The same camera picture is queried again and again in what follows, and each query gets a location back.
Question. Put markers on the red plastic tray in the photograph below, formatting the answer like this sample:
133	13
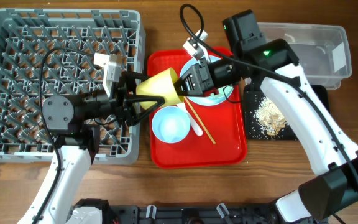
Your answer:
224	122

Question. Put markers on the black waste tray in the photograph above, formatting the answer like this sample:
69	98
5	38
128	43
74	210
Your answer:
250	103

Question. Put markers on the yellow plastic cup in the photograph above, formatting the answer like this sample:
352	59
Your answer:
161	84

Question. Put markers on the light blue plate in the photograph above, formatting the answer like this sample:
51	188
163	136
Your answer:
213	99

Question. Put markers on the grey dishwasher rack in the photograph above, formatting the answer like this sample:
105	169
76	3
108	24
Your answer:
45	52

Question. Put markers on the clear plastic bin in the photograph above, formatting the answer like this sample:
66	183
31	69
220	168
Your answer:
323	50

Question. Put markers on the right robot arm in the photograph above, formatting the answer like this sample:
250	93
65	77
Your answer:
275	69

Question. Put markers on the rice and peanut scraps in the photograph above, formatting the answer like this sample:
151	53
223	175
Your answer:
269	117

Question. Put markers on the wooden chopstick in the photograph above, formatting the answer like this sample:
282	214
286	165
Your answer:
199	120

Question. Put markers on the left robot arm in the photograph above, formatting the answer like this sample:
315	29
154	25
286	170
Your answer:
76	143

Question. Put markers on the white plastic fork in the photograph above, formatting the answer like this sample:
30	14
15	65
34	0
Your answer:
195	126

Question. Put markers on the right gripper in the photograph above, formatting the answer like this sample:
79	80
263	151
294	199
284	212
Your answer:
200	78

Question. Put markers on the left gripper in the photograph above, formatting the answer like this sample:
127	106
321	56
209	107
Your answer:
127	112

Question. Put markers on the light blue bowl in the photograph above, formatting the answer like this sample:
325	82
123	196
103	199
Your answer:
170	124

